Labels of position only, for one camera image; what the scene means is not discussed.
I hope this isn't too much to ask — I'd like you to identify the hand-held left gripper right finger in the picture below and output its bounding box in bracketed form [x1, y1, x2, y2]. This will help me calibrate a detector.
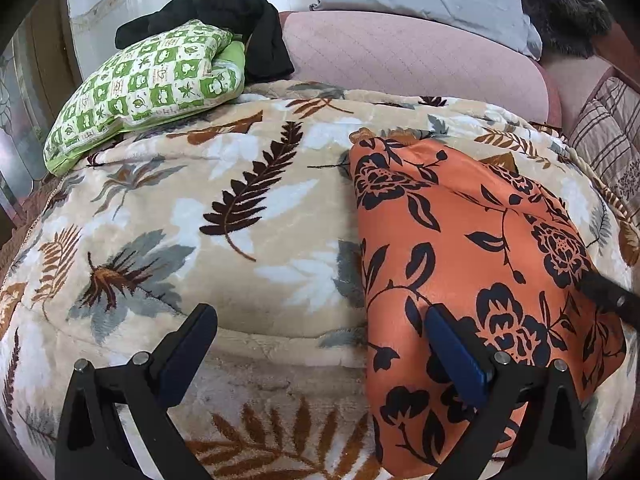
[424, 304, 589, 480]

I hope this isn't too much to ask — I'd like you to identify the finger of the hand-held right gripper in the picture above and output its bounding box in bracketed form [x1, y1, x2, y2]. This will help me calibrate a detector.
[579, 270, 640, 334]

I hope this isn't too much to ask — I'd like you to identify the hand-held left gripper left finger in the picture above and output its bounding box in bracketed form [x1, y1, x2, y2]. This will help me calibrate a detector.
[54, 302, 219, 480]

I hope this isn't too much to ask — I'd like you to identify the orange black floral cloth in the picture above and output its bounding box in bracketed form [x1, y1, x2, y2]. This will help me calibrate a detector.
[347, 129, 629, 479]

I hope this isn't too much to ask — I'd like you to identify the beige leaf print blanket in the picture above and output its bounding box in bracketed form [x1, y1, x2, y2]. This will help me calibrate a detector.
[0, 81, 640, 480]

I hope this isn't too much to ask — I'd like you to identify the brown striped cloth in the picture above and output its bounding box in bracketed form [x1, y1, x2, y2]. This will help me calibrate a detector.
[567, 76, 640, 223]

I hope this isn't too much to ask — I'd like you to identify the green white checkered pillow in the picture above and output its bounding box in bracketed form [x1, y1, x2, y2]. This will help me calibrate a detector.
[42, 19, 247, 177]

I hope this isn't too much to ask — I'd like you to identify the dark furry cushion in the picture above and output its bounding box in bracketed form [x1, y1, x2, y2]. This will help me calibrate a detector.
[517, 0, 614, 59]

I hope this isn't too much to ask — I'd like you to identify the patterned glass panel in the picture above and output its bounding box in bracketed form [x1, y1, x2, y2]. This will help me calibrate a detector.
[0, 27, 51, 201]

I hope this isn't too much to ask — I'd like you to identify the brown wooden door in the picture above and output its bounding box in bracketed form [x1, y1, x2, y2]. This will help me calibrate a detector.
[20, 0, 82, 91]

